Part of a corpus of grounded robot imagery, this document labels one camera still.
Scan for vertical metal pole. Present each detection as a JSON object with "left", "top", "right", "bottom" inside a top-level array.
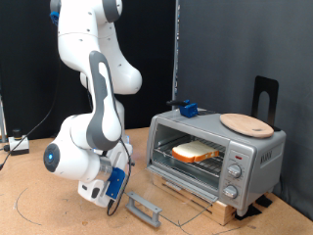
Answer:
[{"left": 171, "top": 0, "right": 181, "bottom": 111}]

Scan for blue cable clip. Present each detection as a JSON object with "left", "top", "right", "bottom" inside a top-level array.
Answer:
[{"left": 49, "top": 11, "right": 61, "bottom": 26}]

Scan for grey backdrop curtain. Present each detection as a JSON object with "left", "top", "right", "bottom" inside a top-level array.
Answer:
[{"left": 177, "top": 0, "right": 313, "bottom": 221}]

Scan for black metal bookend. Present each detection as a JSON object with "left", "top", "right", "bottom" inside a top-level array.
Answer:
[{"left": 251, "top": 75, "right": 282, "bottom": 132}]

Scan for round wooden cutting board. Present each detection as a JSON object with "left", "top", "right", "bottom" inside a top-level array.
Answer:
[{"left": 219, "top": 113, "right": 275, "bottom": 139}]

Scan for slotted wooden block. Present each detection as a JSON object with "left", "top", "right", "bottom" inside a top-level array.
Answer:
[{"left": 153, "top": 172, "right": 237, "bottom": 226}]

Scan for large silver oven knob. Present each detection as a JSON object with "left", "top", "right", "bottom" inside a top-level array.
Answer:
[{"left": 227, "top": 164, "right": 244, "bottom": 179}]

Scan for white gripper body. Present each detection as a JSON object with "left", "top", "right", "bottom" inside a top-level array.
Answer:
[{"left": 77, "top": 142, "right": 134, "bottom": 209}]

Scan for silver toaster oven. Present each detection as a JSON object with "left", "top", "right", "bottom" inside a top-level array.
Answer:
[{"left": 145, "top": 107, "right": 288, "bottom": 217}]

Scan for long black hanging cable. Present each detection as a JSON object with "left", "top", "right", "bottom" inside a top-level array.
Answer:
[{"left": 0, "top": 62, "right": 63, "bottom": 170}]

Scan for white bread slice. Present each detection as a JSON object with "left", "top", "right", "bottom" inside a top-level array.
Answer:
[{"left": 171, "top": 140, "right": 220, "bottom": 164}]

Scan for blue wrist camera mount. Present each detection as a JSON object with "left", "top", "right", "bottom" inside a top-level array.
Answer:
[{"left": 105, "top": 166, "right": 127, "bottom": 200}]

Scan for grey emergency stop box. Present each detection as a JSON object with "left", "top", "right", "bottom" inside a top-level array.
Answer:
[{"left": 8, "top": 128, "right": 30, "bottom": 157}]

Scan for black camera cable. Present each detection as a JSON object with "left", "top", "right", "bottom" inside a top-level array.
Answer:
[{"left": 106, "top": 136, "right": 133, "bottom": 217}]

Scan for small silver oven knob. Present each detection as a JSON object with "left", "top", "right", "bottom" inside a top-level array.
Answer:
[{"left": 222, "top": 184, "right": 240, "bottom": 200}]

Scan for black backdrop curtain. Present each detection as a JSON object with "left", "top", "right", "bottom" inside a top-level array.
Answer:
[{"left": 0, "top": 0, "right": 177, "bottom": 141}]

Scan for black foam pad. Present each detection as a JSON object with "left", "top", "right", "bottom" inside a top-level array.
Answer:
[
  {"left": 255, "top": 194, "right": 274, "bottom": 209},
  {"left": 234, "top": 204, "right": 263, "bottom": 221}
]

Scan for thin metal post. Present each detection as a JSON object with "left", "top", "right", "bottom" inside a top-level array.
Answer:
[{"left": 0, "top": 94, "right": 7, "bottom": 144}]

